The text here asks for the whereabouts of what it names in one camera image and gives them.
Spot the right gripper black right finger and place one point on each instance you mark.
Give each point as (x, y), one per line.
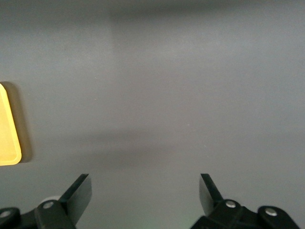
(209, 195)

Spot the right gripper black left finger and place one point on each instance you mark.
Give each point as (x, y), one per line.
(76, 198)

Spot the yellow rectangular plastic tray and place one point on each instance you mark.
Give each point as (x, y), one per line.
(7, 133)

